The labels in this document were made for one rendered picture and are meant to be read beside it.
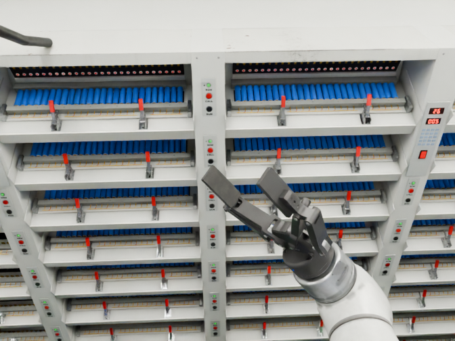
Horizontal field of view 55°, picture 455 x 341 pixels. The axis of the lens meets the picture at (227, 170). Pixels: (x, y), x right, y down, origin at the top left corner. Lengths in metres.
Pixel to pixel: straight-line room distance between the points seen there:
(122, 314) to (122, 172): 0.77
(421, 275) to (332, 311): 1.34
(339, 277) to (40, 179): 1.12
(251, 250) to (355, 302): 1.03
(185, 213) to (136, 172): 0.25
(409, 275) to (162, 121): 1.24
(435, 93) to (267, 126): 0.51
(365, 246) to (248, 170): 0.61
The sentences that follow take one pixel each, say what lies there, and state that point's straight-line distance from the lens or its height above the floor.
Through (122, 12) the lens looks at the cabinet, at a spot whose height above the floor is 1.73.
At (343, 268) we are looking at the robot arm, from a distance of 0.72.
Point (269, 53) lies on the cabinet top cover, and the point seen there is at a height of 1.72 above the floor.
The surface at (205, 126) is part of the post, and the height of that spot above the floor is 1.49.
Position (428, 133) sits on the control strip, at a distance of 1.53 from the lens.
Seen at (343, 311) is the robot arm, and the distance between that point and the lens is 0.74.
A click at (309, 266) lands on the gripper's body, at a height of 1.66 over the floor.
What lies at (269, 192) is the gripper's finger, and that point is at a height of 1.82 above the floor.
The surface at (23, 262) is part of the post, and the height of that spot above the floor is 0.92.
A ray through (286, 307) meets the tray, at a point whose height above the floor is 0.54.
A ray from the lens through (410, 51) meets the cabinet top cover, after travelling 1.37.
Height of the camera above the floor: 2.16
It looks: 36 degrees down
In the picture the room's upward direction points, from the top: straight up
